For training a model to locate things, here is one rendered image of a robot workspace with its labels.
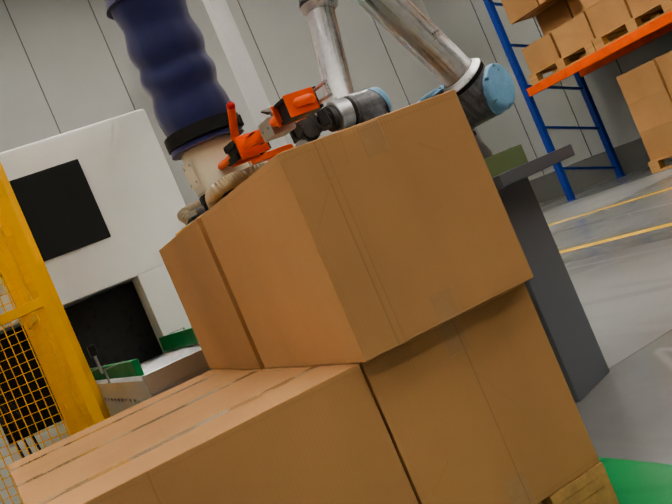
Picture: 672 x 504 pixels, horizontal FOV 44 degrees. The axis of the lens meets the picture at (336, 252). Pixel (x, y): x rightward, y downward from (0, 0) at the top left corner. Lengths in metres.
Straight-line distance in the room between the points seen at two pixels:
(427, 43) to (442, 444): 1.36
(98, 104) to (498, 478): 10.99
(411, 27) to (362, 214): 1.14
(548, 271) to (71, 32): 10.46
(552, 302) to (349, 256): 1.36
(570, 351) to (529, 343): 1.07
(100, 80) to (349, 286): 11.05
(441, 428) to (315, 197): 0.49
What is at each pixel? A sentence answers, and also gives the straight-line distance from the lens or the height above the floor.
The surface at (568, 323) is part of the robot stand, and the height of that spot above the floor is 0.22.
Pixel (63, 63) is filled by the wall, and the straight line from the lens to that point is 12.42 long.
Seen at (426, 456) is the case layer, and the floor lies 0.33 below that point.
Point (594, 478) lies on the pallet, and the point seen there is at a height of 0.13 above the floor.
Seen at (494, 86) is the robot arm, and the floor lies 1.00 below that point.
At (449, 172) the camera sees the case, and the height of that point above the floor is 0.80.
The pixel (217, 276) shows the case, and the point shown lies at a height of 0.79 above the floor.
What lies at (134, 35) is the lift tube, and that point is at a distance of 2.45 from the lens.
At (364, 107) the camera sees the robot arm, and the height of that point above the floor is 1.06.
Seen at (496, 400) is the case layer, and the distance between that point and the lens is 1.66.
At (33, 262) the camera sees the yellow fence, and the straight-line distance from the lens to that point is 3.44.
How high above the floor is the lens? 0.76
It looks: 1 degrees down
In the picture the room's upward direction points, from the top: 23 degrees counter-clockwise
